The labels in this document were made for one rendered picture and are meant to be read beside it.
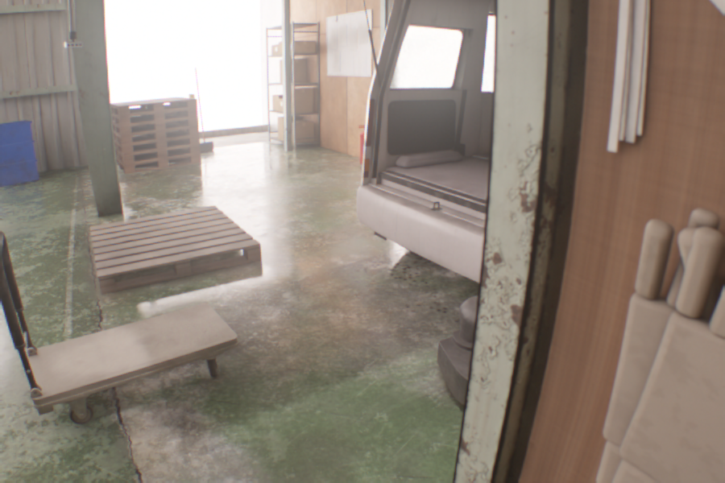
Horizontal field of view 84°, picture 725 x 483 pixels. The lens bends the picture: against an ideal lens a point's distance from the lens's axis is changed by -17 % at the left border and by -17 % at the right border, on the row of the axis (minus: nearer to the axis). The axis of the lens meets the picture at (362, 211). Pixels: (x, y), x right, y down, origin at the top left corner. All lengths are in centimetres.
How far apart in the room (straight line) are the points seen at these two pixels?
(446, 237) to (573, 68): 198
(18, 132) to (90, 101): 262
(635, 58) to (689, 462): 25
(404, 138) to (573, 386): 281
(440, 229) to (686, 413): 214
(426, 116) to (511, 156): 288
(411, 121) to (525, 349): 281
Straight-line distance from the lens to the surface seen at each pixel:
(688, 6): 31
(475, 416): 46
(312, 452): 179
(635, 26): 32
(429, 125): 325
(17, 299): 215
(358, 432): 185
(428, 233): 246
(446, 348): 202
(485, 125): 363
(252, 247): 327
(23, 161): 725
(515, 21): 35
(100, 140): 476
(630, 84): 32
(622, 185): 33
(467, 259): 229
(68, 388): 198
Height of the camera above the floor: 128
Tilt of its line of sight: 17 degrees down
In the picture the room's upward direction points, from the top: straight up
